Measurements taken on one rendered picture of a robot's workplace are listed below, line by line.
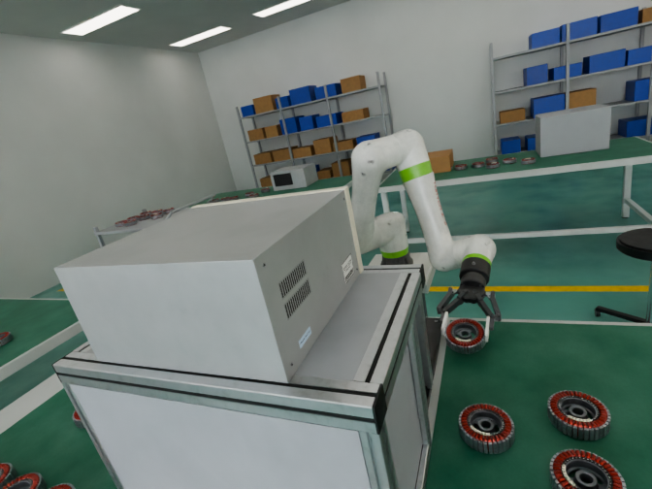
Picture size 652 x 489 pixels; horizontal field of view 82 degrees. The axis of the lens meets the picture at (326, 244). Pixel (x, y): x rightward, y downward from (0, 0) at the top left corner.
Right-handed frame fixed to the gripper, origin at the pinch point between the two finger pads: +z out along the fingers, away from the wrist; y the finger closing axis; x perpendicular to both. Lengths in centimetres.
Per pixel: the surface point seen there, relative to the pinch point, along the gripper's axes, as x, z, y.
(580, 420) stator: 6.1, 22.8, -26.2
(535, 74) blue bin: -143, -588, -10
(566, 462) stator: 9.5, 33.3, -23.1
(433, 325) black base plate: -7.5, -5.6, 11.1
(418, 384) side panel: 23.8, 31.7, 2.6
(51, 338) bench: -4, 34, 183
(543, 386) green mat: -1.9, 12.1, -19.8
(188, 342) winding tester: 54, 48, 31
